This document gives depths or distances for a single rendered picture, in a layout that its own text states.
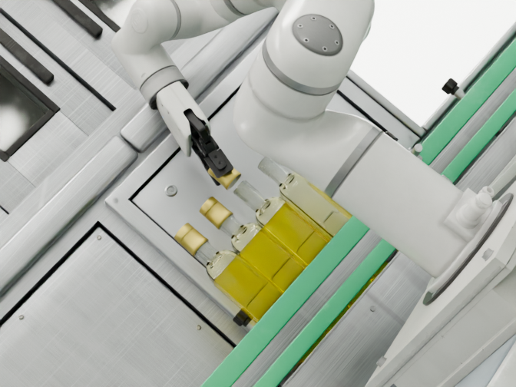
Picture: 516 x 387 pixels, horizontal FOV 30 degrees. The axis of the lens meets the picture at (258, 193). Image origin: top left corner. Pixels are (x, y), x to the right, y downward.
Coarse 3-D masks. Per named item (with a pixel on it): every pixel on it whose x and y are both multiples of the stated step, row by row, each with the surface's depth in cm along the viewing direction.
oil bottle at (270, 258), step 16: (256, 224) 152; (240, 240) 151; (256, 240) 151; (272, 240) 151; (256, 256) 150; (272, 256) 150; (288, 256) 151; (272, 272) 150; (288, 272) 150; (336, 320) 148
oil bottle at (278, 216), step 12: (264, 204) 153; (276, 204) 153; (288, 204) 153; (264, 216) 152; (276, 216) 152; (288, 216) 152; (300, 216) 153; (264, 228) 153; (276, 228) 152; (288, 228) 152; (300, 228) 152; (312, 228) 152; (288, 240) 151; (300, 240) 151; (312, 240) 151; (324, 240) 152; (300, 252) 151; (312, 252) 151; (372, 276) 150
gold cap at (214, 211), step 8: (208, 200) 154; (216, 200) 154; (200, 208) 154; (208, 208) 153; (216, 208) 153; (224, 208) 154; (208, 216) 154; (216, 216) 153; (224, 216) 153; (216, 224) 154
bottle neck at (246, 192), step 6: (240, 186) 155; (246, 186) 155; (252, 186) 156; (234, 192) 155; (240, 192) 155; (246, 192) 155; (252, 192) 155; (258, 192) 155; (240, 198) 155; (246, 198) 155; (252, 198) 154; (258, 198) 154; (264, 198) 155; (246, 204) 156; (252, 204) 155; (258, 204) 154
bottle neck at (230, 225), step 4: (232, 216) 154; (228, 220) 153; (232, 220) 153; (236, 220) 154; (224, 224) 153; (228, 224) 153; (232, 224) 153; (236, 224) 153; (240, 224) 153; (220, 228) 154; (224, 228) 153; (228, 228) 153; (232, 228) 153; (236, 228) 153; (228, 232) 153; (232, 232) 153
